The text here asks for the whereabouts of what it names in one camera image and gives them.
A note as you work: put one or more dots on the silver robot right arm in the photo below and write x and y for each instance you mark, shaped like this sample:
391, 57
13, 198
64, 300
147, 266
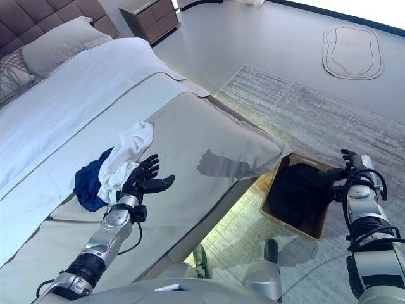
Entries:
364, 206

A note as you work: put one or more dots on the black garment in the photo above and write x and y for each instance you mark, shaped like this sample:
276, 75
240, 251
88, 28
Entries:
297, 190

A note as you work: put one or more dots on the brown tufted headboard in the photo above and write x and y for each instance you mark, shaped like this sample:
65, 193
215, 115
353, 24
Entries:
47, 16

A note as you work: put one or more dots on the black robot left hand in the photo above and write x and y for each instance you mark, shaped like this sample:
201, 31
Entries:
139, 180

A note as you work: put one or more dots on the white duvet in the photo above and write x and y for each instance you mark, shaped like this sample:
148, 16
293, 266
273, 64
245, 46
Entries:
63, 101

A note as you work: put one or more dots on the grey robot torso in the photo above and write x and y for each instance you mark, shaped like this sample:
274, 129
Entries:
158, 294

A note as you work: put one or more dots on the silver robot left leg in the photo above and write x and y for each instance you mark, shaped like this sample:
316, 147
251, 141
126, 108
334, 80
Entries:
199, 256

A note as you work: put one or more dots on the small oval outlined mat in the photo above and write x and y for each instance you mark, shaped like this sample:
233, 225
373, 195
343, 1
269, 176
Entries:
352, 54

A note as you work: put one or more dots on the patterned fringed cushion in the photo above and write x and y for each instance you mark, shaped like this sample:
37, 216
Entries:
12, 76

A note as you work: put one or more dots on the brown wicker basket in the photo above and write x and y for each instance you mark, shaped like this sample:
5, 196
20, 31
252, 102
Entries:
319, 228

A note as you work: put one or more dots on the blue garment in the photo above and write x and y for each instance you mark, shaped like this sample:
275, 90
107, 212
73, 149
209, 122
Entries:
90, 183

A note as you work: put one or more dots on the beige pillow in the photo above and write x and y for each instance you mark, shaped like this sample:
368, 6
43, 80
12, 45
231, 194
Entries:
63, 44

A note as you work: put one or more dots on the brown nightstand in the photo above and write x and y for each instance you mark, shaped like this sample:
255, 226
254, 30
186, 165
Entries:
152, 22

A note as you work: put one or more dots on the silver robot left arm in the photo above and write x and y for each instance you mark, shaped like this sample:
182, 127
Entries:
107, 234

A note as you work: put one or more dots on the silver robot right leg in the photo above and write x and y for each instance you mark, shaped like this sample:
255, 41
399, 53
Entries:
262, 278

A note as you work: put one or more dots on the grey streaked area rug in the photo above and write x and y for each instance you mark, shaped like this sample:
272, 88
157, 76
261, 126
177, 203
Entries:
316, 114

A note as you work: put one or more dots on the white garment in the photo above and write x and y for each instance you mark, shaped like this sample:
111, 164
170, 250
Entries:
129, 149

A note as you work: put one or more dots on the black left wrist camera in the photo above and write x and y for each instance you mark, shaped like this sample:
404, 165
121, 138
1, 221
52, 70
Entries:
140, 213

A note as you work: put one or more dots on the silver robot leg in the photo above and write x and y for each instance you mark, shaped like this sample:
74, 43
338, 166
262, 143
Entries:
262, 278
199, 256

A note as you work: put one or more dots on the bed with beige cover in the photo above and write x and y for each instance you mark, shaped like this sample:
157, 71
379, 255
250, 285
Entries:
196, 133

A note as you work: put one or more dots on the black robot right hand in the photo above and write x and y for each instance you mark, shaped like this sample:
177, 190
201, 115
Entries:
357, 168

